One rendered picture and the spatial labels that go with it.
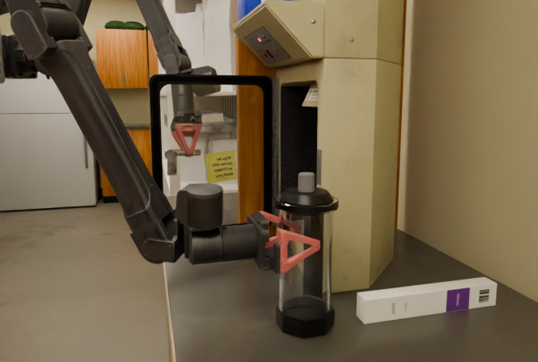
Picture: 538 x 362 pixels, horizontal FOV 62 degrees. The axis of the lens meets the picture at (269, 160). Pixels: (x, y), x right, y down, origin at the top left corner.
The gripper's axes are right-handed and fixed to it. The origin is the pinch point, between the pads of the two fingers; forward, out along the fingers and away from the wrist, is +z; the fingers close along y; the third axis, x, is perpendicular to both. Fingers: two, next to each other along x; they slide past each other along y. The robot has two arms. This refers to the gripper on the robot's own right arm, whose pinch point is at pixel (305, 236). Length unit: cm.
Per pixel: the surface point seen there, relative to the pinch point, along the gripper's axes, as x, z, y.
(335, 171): -9.3, 9.7, 10.1
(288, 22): -37.4, 0.0, 10.0
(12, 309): 109, -113, 231
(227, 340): 15.9, -14.1, -2.0
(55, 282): 109, -95, 269
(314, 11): -39.4, 5.0, 10.0
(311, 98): -23.6, 9.1, 21.9
